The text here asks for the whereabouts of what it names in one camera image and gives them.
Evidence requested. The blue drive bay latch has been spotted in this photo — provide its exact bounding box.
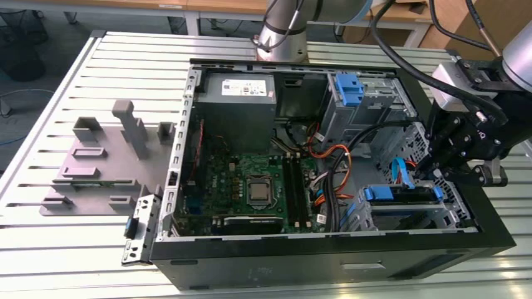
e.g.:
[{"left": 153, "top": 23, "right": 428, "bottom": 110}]
[{"left": 335, "top": 74, "right": 365, "bottom": 107}]

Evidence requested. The silver CPU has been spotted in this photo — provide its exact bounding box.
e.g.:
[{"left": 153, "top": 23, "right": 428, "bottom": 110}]
[{"left": 248, "top": 182, "right": 271, "bottom": 201}]

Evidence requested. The black graphics card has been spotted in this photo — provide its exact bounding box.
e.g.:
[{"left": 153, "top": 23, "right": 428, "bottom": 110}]
[{"left": 211, "top": 214, "right": 284, "bottom": 236}]

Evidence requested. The wooden desk white frame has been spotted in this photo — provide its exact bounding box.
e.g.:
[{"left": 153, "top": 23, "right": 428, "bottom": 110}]
[
  {"left": 24, "top": 0, "right": 200, "bottom": 36},
  {"left": 197, "top": 0, "right": 440, "bottom": 48}
]

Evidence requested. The black CPU socket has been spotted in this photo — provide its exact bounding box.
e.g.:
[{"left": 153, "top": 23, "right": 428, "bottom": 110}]
[{"left": 244, "top": 174, "right": 275, "bottom": 211}]

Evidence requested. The hard disk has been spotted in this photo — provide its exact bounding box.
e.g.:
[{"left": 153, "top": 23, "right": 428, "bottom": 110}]
[{"left": 363, "top": 184, "right": 445, "bottom": 230}]

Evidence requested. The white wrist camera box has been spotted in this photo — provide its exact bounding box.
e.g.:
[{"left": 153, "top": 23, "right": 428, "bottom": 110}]
[{"left": 432, "top": 62, "right": 500, "bottom": 112}]

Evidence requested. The wooden cabinet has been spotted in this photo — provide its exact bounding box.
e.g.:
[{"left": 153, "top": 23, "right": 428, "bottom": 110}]
[{"left": 419, "top": 0, "right": 532, "bottom": 60}]

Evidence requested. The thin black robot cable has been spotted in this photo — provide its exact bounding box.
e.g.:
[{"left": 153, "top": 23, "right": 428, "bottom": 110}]
[{"left": 427, "top": 0, "right": 507, "bottom": 59}]

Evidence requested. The silver card retention bracket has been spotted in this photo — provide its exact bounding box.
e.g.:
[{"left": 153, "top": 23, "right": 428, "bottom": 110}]
[{"left": 120, "top": 192, "right": 163, "bottom": 266}]

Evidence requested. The black mesh waste bin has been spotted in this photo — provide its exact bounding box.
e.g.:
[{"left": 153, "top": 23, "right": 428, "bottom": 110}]
[{"left": 0, "top": 9, "right": 49, "bottom": 82}]

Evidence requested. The silver optical drive cage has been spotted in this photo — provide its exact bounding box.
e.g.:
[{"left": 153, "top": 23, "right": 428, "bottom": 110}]
[{"left": 324, "top": 73, "right": 417, "bottom": 151}]

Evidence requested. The black RAM slot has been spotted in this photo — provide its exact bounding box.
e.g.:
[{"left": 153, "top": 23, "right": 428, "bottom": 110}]
[
  {"left": 284, "top": 151, "right": 301, "bottom": 229},
  {"left": 295, "top": 151, "right": 313, "bottom": 228}
]

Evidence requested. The black cable bundle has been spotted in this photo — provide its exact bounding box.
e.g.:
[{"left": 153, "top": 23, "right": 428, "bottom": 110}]
[{"left": 324, "top": 120, "right": 419, "bottom": 233}]

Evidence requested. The green motherboard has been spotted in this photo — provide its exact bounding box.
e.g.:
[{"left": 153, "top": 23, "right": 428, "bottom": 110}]
[{"left": 183, "top": 152, "right": 321, "bottom": 235}]

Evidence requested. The silver disk bay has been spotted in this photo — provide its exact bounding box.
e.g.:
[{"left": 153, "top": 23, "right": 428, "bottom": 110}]
[{"left": 339, "top": 183, "right": 475, "bottom": 233}]

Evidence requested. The grey parts rack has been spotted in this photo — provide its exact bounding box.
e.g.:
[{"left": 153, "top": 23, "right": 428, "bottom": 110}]
[{"left": 37, "top": 100, "right": 177, "bottom": 217}]

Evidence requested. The orange wire bundle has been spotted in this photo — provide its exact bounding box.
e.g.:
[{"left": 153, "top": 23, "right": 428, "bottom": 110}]
[{"left": 307, "top": 123, "right": 355, "bottom": 208}]

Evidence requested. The black PC case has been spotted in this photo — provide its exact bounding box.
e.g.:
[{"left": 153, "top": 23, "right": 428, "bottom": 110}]
[{"left": 147, "top": 57, "right": 517, "bottom": 291}]

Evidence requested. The grey power supply unit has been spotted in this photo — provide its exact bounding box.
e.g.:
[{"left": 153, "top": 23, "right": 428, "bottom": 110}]
[{"left": 195, "top": 73, "right": 279, "bottom": 155}]

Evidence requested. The thin red wire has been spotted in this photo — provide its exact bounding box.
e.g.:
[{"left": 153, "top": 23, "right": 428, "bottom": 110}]
[{"left": 189, "top": 119, "right": 205, "bottom": 186}]

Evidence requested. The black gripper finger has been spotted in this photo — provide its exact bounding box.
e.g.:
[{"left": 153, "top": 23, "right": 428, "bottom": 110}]
[
  {"left": 419, "top": 103, "right": 463, "bottom": 173},
  {"left": 432, "top": 155, "right": 509, "bottom": 188}
]

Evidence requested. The pale blue floor cable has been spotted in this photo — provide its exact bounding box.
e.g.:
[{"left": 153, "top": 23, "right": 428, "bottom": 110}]
[{"left": 0, "top": 88, "right": 55, "bottom": 98}]

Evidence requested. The blue data wire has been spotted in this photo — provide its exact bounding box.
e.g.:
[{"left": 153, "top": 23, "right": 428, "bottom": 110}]
[{"left": 392, "top": 157, "right": 416, "bottom": 189}]

